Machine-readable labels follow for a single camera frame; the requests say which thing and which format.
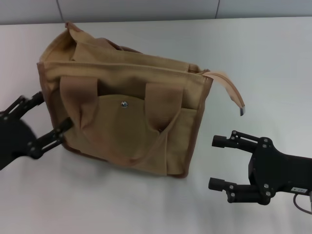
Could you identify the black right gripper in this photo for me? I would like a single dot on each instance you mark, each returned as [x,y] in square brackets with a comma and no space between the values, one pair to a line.
[280,173]

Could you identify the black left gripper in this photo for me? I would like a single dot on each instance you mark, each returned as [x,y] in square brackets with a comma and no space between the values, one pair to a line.
[14,141]

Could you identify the khaki canvas food bag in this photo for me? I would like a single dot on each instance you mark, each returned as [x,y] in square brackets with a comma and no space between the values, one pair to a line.
[122,136]

